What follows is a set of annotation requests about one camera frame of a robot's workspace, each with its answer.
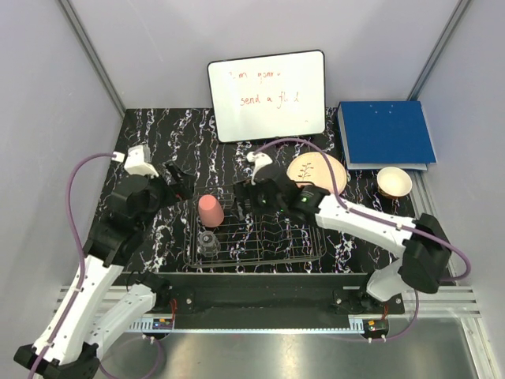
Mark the pink plastic cup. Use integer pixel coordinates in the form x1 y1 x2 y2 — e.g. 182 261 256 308
198 194 224 228

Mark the pink and cream plate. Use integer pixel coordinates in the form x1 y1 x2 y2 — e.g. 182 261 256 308
286 152 347 194

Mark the clear drinking glass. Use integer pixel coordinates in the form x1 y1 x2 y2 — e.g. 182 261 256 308
198 231 220 257

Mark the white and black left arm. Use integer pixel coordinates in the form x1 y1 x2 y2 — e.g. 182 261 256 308
13 163 196 378

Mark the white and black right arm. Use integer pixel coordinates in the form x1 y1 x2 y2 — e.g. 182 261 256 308
234 179 451 313

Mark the small whiteboard with red writing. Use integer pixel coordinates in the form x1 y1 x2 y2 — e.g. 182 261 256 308
207 50 326 143

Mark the blue binder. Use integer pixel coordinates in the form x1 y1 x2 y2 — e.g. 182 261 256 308
337 101 436 171

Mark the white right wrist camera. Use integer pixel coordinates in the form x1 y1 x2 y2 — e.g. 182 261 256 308
246 152 273 186

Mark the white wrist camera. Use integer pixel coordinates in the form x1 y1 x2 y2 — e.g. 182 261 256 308
246 152 273 186
111 144 159 178

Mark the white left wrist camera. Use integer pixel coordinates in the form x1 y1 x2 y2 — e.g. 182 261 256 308
111 144 159 178

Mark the metal wire dish rack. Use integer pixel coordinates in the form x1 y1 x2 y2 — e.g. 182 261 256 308
184 185 327 269

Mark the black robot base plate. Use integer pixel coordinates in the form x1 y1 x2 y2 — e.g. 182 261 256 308
161 272 405 332

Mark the white cable duct strip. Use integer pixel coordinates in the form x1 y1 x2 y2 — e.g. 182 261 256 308
127 317 174 333

